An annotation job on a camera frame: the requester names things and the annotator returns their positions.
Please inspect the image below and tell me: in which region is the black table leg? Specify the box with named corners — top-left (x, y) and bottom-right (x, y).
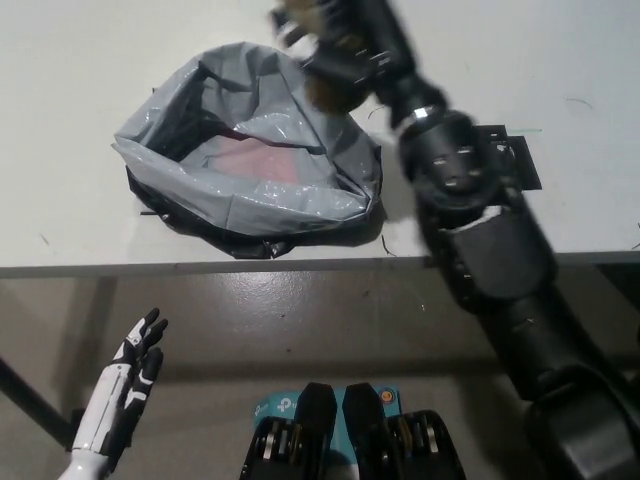
top-left (0, 353), bottom-right (92, 447)

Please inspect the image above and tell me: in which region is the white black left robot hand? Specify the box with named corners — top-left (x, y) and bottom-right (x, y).
top-left (71, 307), bottom-right (170, 460)

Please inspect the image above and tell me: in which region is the grey plastic bag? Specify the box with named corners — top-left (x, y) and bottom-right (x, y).
top-left (109, 42), bottom-right (389, 234)

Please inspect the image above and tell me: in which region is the black tape square marker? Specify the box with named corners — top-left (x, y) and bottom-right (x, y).
top-left (474, 123), bottom-right (544, 192)

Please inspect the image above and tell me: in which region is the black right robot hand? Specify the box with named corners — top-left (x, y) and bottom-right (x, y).
top-left (268, 0), bottom-right (420, 110)

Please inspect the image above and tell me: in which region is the red item inside bag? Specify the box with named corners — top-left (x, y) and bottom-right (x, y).
top-left (208, 126), bottom-right (301, 186)

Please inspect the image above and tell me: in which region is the teal printed box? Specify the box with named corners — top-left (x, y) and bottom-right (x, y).
top-left (251, 384), bottom-right (402, 456)

